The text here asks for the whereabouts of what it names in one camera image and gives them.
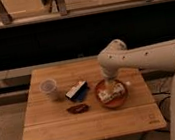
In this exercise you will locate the red round bowl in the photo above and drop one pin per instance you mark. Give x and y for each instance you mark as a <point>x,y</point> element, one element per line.
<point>115,103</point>

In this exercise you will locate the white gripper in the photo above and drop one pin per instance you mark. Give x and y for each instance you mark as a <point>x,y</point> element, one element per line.
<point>109,81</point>

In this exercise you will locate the clear plastic cup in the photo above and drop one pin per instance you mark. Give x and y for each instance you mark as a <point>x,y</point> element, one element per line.
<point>49,88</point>

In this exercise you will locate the wooden side table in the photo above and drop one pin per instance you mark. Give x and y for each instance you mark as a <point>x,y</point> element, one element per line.
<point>48,120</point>

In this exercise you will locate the blue and white box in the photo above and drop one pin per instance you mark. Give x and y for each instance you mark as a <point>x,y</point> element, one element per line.
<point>78,92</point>

